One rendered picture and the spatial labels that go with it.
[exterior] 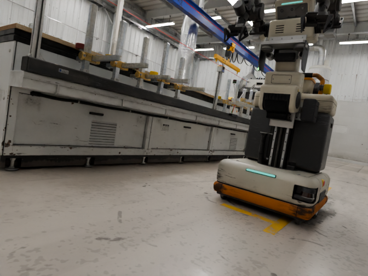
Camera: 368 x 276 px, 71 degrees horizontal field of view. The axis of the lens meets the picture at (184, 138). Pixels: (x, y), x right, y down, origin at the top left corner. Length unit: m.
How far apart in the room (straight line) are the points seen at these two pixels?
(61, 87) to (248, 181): 1.31
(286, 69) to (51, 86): 1.45
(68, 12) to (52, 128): 8.40
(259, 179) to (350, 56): 11.31
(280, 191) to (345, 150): 10.54
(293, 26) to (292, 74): 0.30
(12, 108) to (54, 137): 0.35
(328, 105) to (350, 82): 10.53
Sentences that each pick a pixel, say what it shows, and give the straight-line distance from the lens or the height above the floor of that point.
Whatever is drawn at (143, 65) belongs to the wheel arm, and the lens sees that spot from 1.88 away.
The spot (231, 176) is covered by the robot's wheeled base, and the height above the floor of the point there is 0.18.
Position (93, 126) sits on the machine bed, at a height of 0.34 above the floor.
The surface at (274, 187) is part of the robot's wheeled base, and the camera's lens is 1.65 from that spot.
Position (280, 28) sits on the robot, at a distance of 1.88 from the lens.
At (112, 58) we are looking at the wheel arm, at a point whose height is 0.80.
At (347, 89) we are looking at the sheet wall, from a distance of 12.39.
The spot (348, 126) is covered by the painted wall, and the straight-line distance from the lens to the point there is 12.17.
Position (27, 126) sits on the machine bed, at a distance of 2.00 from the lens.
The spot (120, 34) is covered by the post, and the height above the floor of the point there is 1.04.
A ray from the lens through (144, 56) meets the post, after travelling 2.22.
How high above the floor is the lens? 0.47
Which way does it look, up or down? 3 degrees down
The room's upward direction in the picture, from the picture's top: 9 degrees clockwise
